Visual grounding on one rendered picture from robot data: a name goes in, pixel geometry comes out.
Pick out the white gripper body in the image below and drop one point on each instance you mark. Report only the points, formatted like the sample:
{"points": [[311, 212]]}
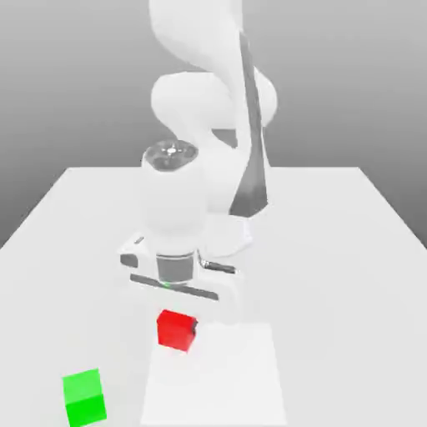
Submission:
{"points": [[186, 292]]}

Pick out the small green cube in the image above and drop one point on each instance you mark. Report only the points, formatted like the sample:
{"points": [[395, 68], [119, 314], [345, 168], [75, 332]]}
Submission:
{"points": [[84, 397]]}

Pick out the small red cube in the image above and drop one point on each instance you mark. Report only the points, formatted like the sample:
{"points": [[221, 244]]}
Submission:
{"points": [[175, 330]]}

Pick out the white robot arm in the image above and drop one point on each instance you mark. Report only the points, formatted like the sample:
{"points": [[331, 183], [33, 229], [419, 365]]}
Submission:
{"points": [[176, 200]]}

